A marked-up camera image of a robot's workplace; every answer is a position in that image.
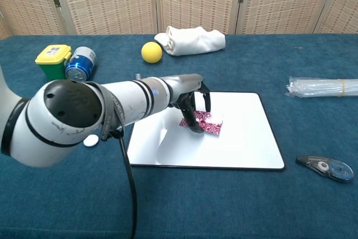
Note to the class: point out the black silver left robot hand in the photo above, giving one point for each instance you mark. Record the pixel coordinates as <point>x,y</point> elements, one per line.
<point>184,85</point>

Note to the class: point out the pink patterned packet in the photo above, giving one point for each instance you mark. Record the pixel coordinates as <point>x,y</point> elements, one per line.
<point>212,127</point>

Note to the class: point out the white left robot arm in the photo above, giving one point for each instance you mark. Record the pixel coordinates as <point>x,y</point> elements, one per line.
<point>70,118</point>

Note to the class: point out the white rectangular board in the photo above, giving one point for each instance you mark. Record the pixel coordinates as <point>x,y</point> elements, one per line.
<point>246,144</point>

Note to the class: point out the folded white towel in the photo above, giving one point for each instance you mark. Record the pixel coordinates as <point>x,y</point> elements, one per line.
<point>193,40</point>

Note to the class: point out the yellow foam ball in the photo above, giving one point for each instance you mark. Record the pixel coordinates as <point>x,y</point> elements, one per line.
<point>151,52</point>

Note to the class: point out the blue white drink can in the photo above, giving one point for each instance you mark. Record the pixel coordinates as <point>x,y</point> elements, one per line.
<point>81,64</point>

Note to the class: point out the small white round disc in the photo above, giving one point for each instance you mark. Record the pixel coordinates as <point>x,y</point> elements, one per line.
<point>91,141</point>

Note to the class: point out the blue tablecloth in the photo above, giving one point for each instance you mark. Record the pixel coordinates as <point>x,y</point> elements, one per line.
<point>223,208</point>

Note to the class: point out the bundle of clear plastic straws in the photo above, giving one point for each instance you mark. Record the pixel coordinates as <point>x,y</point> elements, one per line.
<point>316,86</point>

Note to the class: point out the green box yellow lid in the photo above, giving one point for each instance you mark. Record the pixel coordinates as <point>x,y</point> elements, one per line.
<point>53,60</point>

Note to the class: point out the yellow rubber band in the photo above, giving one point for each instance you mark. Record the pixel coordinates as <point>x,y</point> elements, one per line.
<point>340,88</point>

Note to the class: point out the blue black correction tape dispenser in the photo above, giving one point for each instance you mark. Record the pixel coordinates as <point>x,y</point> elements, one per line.
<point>332,169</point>

